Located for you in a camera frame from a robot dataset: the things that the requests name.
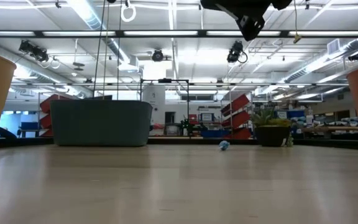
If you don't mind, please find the black hanging cable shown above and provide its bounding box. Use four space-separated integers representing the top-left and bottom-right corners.
92 0 106 100

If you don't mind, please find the black camera with cable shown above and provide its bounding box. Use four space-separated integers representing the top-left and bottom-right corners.
227 40 248 65

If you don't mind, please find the blue storage bin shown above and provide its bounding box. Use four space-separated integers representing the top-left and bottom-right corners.
200 129 229 138

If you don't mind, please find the black dome camera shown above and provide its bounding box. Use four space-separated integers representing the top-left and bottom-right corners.
151 49 165 62

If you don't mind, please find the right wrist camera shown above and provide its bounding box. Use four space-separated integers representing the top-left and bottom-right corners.
235 12 266 42

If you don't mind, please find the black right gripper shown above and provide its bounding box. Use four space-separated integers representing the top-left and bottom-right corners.
200 0 273 20

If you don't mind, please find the teal plastic bin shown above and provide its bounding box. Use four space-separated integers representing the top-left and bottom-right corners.
50 99 154 147

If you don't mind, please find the cord with yellow hook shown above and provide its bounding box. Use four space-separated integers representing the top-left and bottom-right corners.
292 0 303 44

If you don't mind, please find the white hanging ring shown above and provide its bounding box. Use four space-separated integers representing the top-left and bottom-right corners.
120 0 137 23

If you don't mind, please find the small computer monitor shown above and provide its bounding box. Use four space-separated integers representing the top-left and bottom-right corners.
199 111 214 123

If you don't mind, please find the black bar with light strips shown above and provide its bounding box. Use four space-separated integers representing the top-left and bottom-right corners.
0 29 358 39

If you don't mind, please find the long wooden workbench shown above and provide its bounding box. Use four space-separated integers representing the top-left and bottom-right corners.
301 125 358 141

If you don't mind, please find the white air vent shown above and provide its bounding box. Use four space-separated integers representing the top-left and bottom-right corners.
327 39 341 55

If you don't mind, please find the red angled shelf rack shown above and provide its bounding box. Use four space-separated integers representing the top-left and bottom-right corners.
39 94 63 138
221 93 253 140

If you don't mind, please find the potted succulent plant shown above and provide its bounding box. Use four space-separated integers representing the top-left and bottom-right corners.
249 107 293 147

